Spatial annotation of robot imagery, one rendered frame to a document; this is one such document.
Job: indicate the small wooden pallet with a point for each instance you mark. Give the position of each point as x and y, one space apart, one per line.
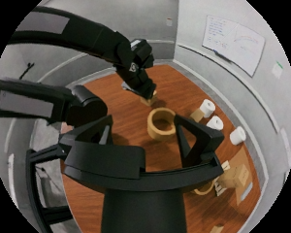
218 189

